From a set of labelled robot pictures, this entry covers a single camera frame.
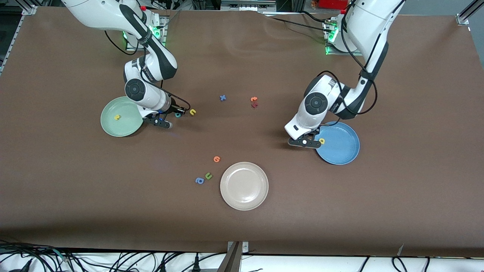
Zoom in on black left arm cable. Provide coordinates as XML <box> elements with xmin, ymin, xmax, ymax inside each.
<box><xmin>316</xmin><ymin>0</ymin><xmax>379</xmax><ymax>116</ymax></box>

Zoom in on black looped cable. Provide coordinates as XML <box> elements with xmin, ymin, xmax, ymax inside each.
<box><xmin>391</xmin><ymin>256</ymin><xmax>411</xmax><ymax>272</ymax></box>

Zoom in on blue plate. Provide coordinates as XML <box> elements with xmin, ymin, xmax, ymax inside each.
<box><xmin>315</xmin><ymin>122</ymin><xmax>360</xmax><ymax>165</ymax></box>

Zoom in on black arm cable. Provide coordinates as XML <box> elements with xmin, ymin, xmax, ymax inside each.
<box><xmin>316</xmin><ymin>0</ymin><xmax>379</xmax><ymax>116</ymax></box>
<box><xmin>104</xmin><ymin>29</ymin><xmax>191</xmax><ymax>114</ymax></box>

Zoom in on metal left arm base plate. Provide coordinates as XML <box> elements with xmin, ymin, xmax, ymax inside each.
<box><xmin>324</xmin><ymin>19</ymin><xmax>363</xmax><ymax>56</ymax></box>

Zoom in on grey metal bracket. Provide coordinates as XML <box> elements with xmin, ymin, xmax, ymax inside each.
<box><xmin>217</xmin><ymin>241</ymin><xmax>249</xmax><ymax>272</ymax></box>

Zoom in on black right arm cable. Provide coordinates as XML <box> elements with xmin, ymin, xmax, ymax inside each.
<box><xmin>104</xmin><ymin>29</ymin><xmax>191</xmax><ymax>114</ymax></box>

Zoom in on black cable on table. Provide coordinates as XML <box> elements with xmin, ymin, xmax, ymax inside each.
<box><xmin>264</xmin><ymin>11</ymin><xmax>333</xmax><ymax>34</ymax></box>

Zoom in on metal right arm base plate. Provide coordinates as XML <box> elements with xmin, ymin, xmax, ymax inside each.
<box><xmin>127</xmin><ymin>15</ymin><xmax>169</xmax><ymax>51</ymax></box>

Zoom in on grey metal rack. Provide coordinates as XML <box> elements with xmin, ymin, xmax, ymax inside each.
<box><xmin>220</xmin><ymin>0</ymin><xmax>277</xmax><ymax>12</ymax></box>

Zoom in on green plate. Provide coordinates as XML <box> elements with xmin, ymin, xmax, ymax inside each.
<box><xmin>100</xmin><ymin>96</ymin><xmax>145</xmax><ymax>137</ymax></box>

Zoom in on beige plate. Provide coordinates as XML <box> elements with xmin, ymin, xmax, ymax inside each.
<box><xmin>220</xmin><ymin>162</ymin><xmax>269</xmax><ymax>211</ymax></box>

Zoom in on brown table cover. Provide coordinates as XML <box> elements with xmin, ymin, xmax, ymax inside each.
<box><xmin>0</xmin><ymin>7</ymin><xmax>484</xmax><ymax>258</ymax></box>

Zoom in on red box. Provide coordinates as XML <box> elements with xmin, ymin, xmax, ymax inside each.
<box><xmin>319</xmin><ymin>0</ymin><xmax>350</xmax><ymax>10</ymax></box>

